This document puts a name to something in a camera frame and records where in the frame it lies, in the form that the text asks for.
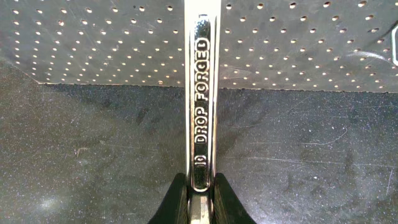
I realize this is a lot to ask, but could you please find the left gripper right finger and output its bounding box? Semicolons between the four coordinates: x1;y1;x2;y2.
211;172;257;224

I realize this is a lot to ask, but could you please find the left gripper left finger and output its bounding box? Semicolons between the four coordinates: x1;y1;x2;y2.
147;172;190;224

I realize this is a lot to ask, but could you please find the steel wrench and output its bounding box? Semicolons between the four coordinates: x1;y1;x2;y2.
183;0;222;224

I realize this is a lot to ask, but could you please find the black pegboard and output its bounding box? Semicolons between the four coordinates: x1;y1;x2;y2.
0;0;398;93

